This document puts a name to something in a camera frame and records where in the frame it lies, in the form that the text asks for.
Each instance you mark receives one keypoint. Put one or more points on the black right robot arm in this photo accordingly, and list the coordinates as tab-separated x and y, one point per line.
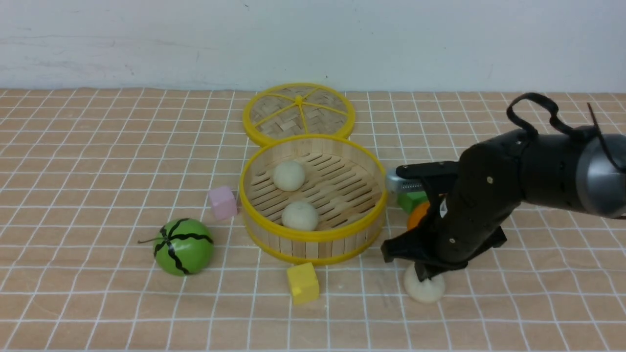
559	172

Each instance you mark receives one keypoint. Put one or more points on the green toy watermelon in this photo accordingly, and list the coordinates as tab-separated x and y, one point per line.
182	247

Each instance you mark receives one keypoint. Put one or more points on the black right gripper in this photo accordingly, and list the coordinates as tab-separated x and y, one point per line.
468	199

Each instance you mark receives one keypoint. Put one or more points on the orange toy pear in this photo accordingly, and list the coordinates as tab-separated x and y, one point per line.
417	214

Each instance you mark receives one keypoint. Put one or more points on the orange checkered tablecloth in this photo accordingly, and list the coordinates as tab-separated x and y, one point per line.
87	173

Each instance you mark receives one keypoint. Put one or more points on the bamboo steamer tray yellow rim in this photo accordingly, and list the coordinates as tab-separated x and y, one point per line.
344	182

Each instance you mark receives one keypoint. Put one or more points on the pink cube block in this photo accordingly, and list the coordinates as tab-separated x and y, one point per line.
223	203

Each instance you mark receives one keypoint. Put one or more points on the bamboo steamer lid yellow rim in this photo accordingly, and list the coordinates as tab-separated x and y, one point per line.
297	108

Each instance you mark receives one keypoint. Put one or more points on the yellow cube block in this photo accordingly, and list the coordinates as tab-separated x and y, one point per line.
303	283

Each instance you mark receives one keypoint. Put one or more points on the white bun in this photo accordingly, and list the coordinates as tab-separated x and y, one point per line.
426	292
289	176
300	215

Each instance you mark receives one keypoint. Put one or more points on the green cube block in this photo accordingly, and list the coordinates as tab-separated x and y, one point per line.
409	201

